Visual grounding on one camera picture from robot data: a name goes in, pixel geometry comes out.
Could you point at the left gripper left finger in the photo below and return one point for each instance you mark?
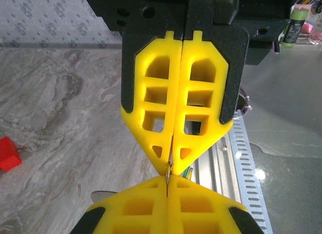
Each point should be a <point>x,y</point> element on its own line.
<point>130,214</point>

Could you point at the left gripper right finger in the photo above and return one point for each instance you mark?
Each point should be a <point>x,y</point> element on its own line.
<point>201,214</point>

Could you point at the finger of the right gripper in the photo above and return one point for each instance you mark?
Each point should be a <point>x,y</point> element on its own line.
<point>213,141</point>
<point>139,133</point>

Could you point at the keyring with green tag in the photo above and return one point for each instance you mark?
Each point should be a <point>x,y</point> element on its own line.
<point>167,171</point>

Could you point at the smooth red toy block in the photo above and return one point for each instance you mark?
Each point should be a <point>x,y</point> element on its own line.
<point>8,156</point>

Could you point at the green lidded jar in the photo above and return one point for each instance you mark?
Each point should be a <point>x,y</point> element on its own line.
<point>294,27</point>

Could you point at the pink paper pad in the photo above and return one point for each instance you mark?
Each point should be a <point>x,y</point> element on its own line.
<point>308,27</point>

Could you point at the clear plastic bottle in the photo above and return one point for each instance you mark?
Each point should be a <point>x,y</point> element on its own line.
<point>316,32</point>

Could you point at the aluminium mounting rail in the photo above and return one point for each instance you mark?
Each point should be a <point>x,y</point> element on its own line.
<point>213,173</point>

